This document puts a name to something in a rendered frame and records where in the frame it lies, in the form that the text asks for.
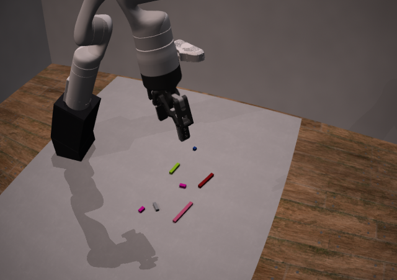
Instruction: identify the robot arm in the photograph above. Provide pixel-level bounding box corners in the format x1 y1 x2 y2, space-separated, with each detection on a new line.
63 0 205 111

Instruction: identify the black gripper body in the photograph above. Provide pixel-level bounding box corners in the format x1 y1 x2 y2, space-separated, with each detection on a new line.
141 64 182 109

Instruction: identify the dark red rod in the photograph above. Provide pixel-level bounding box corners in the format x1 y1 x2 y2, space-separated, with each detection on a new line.
198 173 214 188

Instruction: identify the lime green rod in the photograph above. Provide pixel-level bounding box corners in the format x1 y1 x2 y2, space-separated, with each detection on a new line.
169 163 180 174

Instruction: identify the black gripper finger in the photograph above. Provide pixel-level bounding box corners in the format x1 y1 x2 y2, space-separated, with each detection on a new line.
147 89 168 121
158 89 194 142

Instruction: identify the pink rod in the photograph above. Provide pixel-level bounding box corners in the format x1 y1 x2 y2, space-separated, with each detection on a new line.
172 202 193 223

